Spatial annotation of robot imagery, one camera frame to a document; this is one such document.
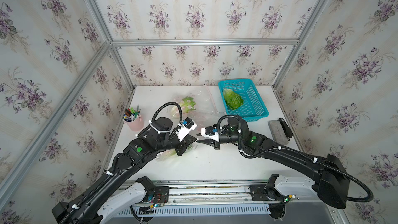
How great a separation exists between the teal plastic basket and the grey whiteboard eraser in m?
0.09

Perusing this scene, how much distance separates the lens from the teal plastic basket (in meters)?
1.00

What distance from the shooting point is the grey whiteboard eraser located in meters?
0.91
